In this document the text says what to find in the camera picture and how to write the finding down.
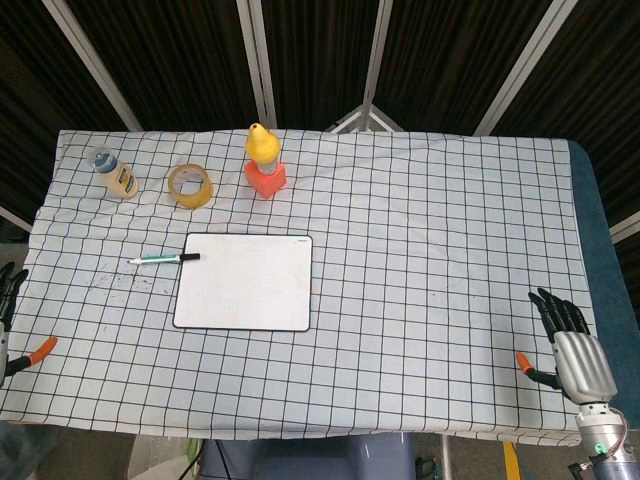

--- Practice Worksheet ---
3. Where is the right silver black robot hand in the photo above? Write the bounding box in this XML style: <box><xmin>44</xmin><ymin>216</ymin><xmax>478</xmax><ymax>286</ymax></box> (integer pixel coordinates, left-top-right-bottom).
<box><xmin>515</xmin><ymin>287</ymin><xmax>619</xmax><ymax>404</ymax></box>

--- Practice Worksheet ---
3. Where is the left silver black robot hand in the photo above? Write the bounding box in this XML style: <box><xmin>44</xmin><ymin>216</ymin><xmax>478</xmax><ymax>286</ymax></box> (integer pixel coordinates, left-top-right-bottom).
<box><xmin>0</xmin><ymin>262</ymin><xmax>59</xmax><ymax>389</ymax></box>

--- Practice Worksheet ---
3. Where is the green white marker pen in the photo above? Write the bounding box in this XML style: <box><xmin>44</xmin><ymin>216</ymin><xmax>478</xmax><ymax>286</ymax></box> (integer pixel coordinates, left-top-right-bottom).
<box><xmin>127</xmin><ymin>253</ymin><xmax>202</xmax><ymax>266</ymax></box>

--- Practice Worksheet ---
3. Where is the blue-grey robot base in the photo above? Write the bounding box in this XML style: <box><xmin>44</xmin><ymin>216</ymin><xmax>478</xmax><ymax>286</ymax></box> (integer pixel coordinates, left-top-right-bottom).
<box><xmin>199</xmin><ymin>432</ymin><xmax>417</xmax><ymax>480</ymax></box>

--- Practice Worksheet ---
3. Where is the white dry-erase board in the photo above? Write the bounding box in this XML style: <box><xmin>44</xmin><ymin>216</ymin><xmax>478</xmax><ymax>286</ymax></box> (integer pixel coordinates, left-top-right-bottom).
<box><xmin>172</xmin><ymin>232</ymin><xmax>314</xmax><ymax>333</ymax></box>

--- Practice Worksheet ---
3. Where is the yellow strip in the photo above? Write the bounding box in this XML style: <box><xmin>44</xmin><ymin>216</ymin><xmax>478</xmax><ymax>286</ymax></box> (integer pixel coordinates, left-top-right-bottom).
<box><xmin>502</xmin><ymin>442</ymin><xmax>519</xmax><ymax>480</ymax></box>

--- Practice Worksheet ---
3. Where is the dark blue table pad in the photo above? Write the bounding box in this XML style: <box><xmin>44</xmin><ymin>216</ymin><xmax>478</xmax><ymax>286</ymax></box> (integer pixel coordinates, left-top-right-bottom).
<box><xmin>567</xmin><ymin>139</ymin><xmax>640</xmax><ymax>406</ymax></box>

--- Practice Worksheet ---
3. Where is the beige squeeze bottle grey cap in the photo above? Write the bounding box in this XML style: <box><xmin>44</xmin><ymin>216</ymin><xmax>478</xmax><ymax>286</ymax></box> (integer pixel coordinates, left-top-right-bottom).
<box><xmin>87</xmin><ymin>145</ymin><xmax>140</xmax><ymax>201</ymax></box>

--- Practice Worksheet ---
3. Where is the white black checked tablecloth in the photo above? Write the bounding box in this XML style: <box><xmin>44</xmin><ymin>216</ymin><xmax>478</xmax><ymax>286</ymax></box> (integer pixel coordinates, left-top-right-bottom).
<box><xmin>0</xmin><ymin>128</ymin><xmax>596</xmax><ymax>447</ymax></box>

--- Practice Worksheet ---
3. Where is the clear yellowish tape roll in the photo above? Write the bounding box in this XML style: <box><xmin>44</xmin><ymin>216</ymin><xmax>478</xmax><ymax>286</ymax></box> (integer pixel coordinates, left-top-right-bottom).
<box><xmin>167</xmin><ymin>163</ymin><xmax>215</xmax><ymax>210</ymax></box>

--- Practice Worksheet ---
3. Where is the orange block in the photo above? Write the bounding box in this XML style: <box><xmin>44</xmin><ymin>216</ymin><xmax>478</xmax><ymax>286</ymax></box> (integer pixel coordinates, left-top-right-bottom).
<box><xmin>243</xmin><ymin>159</ymin><xmax>288</xmax><ymax>200</ymax></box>

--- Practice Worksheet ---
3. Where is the triangular aluminium partition foot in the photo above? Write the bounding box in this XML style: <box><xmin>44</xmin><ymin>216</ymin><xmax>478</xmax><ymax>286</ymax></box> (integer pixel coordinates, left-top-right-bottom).
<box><xmin>324</xmin><ymin>104</ymin><xmax>407</xmax><ymax>134</ymax></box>

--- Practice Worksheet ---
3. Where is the yellow toy pear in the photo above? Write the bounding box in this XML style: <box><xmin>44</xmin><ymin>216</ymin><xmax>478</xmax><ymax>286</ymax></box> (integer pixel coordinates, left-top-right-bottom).
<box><xmin>244</xmin><ymin>122</ymin><xmax>282</xmax><ymax>164</ymax></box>

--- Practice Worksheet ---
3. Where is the aluminium partition frame post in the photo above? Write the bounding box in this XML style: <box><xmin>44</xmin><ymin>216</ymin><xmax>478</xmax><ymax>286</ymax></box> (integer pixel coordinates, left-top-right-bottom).
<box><xmin>357</xmin><ymin>0</ymin><xmax>396</xmax><ymax>109</ymax></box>
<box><xmin>472</xmin><ymin>0</ymin><xmax>579</xmax><ymax>136</ymax></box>
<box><xmin>42</xmin><ymin>0</ymin><xmax>144</xmax><ymax>131</ymax></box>
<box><xmin>235</xmin><ymin>0</ymin><xmax>279</xmax><ymax>131</ymax></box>

